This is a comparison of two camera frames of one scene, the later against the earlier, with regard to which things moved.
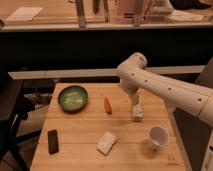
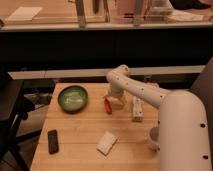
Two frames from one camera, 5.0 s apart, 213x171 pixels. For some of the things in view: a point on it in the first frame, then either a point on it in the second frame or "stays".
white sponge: (106, 143) stays
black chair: (13, 107) stays
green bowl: (73, 99) stays
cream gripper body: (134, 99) -> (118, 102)
